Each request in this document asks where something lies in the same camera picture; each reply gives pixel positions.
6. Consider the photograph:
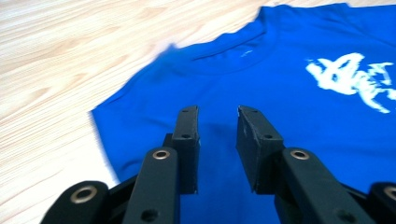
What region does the blue t-shirt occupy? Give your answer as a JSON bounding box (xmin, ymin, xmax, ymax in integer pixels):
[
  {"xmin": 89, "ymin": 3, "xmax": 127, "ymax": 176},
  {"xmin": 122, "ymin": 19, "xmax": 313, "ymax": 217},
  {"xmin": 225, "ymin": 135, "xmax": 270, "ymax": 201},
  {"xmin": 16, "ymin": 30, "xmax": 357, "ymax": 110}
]
[{"xmin": 91, "ymin": 2, "xmax": 396, "ymax": 224}]

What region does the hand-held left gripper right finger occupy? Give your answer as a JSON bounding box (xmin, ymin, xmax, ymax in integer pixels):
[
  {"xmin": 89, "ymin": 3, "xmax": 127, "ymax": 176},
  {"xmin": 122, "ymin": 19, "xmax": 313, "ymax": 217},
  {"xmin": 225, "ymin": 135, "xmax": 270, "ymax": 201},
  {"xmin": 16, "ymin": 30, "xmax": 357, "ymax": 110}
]
[{"xmin": 235, "ymin": 105, "xmax": 286, "ymax": 195}]

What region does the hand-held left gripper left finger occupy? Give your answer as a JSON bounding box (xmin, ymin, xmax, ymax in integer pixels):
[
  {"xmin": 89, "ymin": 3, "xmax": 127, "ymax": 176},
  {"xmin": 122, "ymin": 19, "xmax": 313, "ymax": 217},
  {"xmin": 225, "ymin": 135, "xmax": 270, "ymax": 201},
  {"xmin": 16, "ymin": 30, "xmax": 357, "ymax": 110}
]
[{"xmin": 163, "ymin": 105, "xmax": 201, "ymax": 195}]

